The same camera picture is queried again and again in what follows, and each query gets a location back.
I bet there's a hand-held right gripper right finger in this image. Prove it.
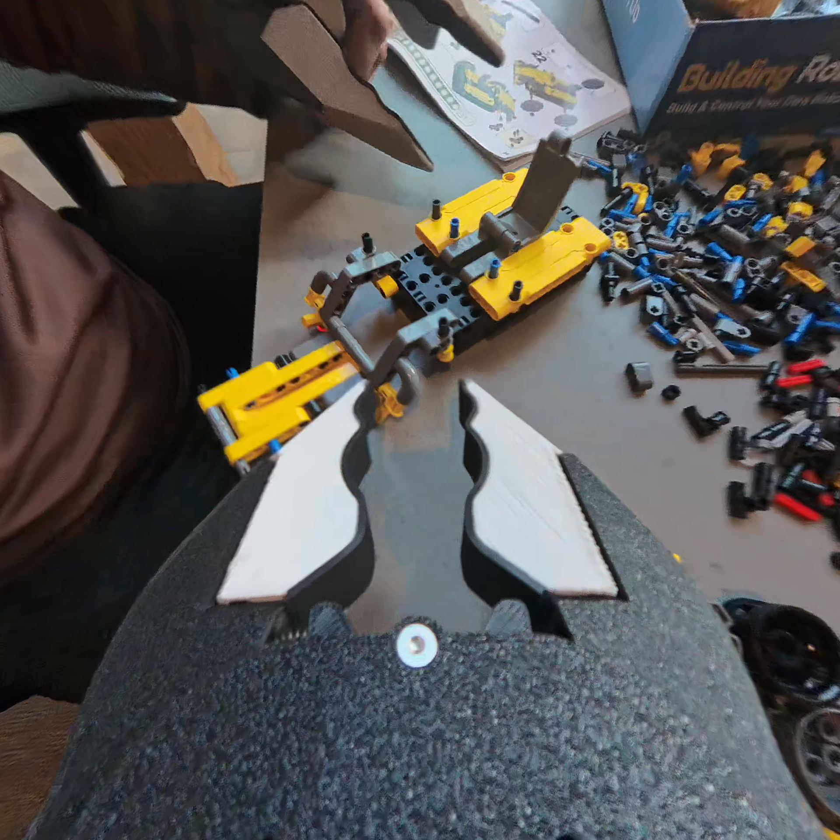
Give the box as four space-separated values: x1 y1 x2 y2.
458 379 622 603

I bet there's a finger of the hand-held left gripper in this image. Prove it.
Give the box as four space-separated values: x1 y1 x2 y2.
261 5 434 173
387 0 506 68

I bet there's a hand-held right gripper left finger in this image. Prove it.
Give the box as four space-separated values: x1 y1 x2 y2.
217 381 376 606

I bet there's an instruction booklet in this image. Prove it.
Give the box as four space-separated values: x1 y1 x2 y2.
386 0 634 166

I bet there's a yellow and grey brick module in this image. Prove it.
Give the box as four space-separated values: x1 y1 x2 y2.
196 233 462 475

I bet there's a black and yellow brick assembly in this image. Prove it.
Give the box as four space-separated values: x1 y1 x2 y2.
390 131 613 347

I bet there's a blue cardboard box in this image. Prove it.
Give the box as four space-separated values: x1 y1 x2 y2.
599 0 840 137

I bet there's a person's brown shirt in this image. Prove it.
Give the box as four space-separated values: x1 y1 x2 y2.
0 169 193 586

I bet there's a pile of loose brick pieces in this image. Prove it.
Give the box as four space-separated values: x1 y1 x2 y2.
592 128 840 527

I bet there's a wooden post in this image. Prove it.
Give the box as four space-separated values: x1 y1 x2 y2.
84 104 238 189

